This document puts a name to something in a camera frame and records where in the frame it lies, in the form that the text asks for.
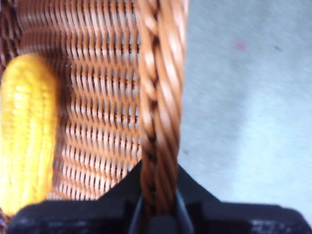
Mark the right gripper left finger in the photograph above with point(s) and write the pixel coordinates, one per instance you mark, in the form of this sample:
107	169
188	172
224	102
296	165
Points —
97	217

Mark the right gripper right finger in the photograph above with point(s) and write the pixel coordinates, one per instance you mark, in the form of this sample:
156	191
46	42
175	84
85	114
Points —
231	219

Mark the yellow corn cob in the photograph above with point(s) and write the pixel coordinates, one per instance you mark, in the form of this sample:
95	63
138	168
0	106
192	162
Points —
26	126

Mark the brown wicker basket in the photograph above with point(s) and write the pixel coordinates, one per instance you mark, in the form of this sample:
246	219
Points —
102	97

